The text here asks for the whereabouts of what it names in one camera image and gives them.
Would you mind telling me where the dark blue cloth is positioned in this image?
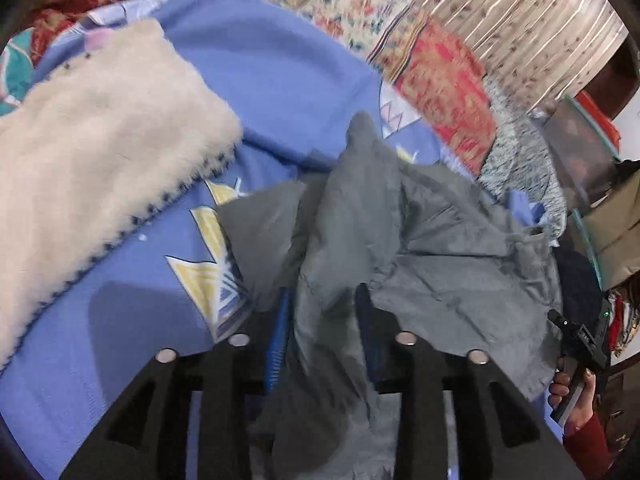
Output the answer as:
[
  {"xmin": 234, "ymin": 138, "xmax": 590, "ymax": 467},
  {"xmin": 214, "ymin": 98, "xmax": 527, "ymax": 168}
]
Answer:
[{"xmin": 552, "ymin": 247, "xmax": 607, "ymax": 346}]

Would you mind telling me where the person's right hand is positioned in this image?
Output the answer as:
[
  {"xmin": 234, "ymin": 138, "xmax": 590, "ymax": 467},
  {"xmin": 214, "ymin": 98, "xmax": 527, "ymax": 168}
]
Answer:
[{"xmin": 547, "ymin": 370, "xmax": 598, "ymax": 433}]

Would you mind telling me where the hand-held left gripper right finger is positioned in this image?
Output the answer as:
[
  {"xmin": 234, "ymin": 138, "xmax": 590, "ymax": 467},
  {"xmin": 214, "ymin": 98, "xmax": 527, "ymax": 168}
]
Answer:
[{"xmin": 355, "ymin": 284, "xmax": 586, "ymax": 480}]

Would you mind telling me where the striped floral curtain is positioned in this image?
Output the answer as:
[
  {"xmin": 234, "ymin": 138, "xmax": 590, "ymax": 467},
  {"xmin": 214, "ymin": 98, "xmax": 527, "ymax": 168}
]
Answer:
[{"xmin": 345, "ymin": 0, "xmax": 628, "ymax": 113}]

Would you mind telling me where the pale floral blanket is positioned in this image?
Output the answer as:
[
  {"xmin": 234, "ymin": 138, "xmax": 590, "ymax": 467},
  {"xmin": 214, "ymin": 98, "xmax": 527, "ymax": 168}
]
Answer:
[{"xmin": 297, "ymin": 0, "xmax": 431, "ymax": 78}]

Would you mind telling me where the red patterned quilt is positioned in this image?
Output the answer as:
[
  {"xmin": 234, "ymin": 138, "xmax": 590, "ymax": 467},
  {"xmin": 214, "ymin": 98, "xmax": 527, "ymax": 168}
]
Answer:
[{"xmin": 392, "ymin": 22, "xmax": 501, "ymax": 173}]

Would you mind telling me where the grey speckled knit blanket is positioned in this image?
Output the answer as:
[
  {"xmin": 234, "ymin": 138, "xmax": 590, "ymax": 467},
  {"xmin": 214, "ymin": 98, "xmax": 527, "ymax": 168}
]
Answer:
[{"xmin": 477, "ymin": 77, "xmax": 568, "ymax": 233}]

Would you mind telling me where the person's right forearm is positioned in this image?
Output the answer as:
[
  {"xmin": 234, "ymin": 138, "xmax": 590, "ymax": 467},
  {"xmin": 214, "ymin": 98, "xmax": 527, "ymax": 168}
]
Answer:
[{"xmin": 562, "ymin": 412, "xmax": 614, "ymax": 480}]

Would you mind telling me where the grey jacket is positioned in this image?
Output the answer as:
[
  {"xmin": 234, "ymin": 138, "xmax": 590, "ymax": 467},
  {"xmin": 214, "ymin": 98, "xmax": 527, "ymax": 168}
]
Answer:
[{"xmin": 217, "ymin": 110, "xmax": 563, "ymax": 480}]

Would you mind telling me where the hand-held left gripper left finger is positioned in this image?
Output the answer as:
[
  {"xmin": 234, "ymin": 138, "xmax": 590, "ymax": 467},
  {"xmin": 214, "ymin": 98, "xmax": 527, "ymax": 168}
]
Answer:
[{"xmin": 60, "ymin": 287, "xmax": 295, "ymax": 480}]

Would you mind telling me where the teal patterned cloth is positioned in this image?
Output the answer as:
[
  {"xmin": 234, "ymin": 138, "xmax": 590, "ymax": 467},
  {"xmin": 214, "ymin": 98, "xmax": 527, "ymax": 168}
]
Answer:
[{"xmin": 0, "ymin": 27, "xmax": 38, "ymax": 117}]

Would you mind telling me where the cream fluffy blanket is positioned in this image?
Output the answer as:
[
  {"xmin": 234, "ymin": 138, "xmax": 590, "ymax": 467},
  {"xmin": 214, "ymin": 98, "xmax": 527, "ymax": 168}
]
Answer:
[{"xmin": 0, "ymin": 17, "xmax": 244, "ymax": 368}]

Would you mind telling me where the blue patterned bedsheet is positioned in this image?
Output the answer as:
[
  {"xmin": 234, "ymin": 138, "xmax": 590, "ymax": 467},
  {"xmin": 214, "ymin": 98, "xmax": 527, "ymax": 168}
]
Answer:
[{"xmin": 0, "ymin": 0, "xmax": 558, "ymax": 480}]

